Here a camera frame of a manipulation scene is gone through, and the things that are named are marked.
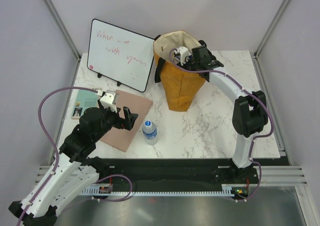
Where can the teal booklet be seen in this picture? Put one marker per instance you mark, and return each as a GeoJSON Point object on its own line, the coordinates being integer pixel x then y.
{"type": "Point", "coordinates": [84, 100]}

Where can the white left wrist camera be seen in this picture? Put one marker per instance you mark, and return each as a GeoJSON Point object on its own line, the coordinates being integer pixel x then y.
{"type": "Point", "coordinates": [107, 100]}

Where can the clear water bottle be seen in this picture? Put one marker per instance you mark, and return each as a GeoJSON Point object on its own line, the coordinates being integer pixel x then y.
{"type": "Point", "coordinates": [149, 130]}

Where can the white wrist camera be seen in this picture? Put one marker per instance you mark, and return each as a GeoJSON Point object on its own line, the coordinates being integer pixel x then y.
{"type": "Point", "coordinates": [107, 100]}
{"type": "Point", "coordinates": [185, 55]}

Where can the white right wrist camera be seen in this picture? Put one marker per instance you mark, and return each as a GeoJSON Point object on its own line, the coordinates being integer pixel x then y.
{"type": "Point", "coordinates": [185, 55]}

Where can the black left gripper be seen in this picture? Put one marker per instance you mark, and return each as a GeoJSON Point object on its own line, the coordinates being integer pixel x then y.
{"type": "Point", "coordinates": [128, 123]}

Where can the small whiteboard with writing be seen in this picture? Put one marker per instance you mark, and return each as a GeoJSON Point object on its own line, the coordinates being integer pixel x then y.
{"type": "Point", "coordinates": [120, 54]}

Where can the white cable duct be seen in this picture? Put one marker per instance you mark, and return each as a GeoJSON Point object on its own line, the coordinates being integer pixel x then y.
{"type": "Point", "coordinates": [225, 191]}

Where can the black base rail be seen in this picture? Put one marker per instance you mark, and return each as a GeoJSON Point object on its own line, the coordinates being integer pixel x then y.
{"type": "Point", "coordinates": [172, 174]}

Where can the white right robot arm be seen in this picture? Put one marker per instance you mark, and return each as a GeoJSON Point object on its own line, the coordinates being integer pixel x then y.
{"type": "Point", "coordinates": [249, 108]}

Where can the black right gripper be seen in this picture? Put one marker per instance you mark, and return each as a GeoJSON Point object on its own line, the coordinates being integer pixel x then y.
{"type": "Point", "coordinates": [190, 61]}

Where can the blue white drink carton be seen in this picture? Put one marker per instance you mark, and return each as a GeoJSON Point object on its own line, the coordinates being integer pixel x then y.
{"type": "Point", "coordinates": [177, 57]}

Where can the yellow canvas tote bag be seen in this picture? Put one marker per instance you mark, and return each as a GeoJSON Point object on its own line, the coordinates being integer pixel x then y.
{"type": "Point", "coordinates": [180, 87]}

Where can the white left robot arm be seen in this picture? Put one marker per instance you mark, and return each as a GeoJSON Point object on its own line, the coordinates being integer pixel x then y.
{"type": "Point", "coordinates": [72, 170]}

